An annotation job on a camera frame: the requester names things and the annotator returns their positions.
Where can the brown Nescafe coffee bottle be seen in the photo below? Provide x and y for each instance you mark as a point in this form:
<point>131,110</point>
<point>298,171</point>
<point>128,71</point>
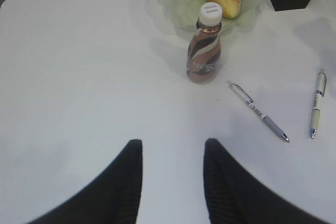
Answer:
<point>204,49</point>

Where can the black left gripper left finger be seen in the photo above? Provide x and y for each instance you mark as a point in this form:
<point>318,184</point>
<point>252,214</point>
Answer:
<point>112,197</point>

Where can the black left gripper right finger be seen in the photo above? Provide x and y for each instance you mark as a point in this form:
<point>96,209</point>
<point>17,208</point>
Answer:
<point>279,187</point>

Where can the grey grip ballpoint pen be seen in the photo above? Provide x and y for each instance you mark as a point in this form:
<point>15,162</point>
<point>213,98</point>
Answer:
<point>267,121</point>

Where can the green wavy glass plate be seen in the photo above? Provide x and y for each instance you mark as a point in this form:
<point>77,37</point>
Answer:
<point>183,6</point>

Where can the cream grip ballpoint pen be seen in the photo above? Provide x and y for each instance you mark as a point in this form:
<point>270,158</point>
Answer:
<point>316,108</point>

